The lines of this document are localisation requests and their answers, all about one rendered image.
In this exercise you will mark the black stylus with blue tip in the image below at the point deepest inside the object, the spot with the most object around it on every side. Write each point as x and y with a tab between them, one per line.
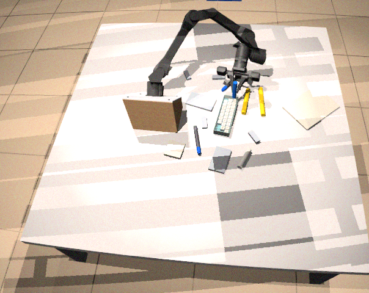
197	139
227	85

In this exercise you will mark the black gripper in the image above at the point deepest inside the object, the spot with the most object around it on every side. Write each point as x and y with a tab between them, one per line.
239	67

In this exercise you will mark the blue stylus with grey tip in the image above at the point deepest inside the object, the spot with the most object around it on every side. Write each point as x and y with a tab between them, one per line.
234	90

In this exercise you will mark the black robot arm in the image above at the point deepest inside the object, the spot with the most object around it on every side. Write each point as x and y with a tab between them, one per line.
246	36

